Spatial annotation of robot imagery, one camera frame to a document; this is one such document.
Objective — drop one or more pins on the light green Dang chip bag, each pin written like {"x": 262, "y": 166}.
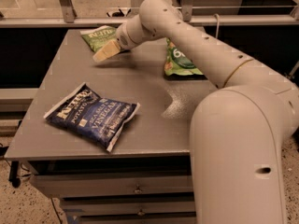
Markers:
{"x": 177, "y": 63}

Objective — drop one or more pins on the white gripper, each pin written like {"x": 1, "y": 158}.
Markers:
{"x": 121, "y": 40}

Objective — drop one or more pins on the blue Kettle vinegar chip bag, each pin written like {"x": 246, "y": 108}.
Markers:
{"x": 97, "y": 118}

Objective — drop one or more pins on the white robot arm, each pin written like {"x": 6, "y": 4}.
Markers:
{"x": 237, "y": 131}

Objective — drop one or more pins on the green jalapeno Kettle chip bag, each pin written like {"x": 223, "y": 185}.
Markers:
{"x": 97, "y": 38}

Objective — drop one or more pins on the grey drawer cabinet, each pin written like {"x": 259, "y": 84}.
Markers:
{"x": 146, "y": 178}

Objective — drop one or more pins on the metal railing frame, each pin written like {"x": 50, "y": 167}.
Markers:
{"x": 92, "y": 13}

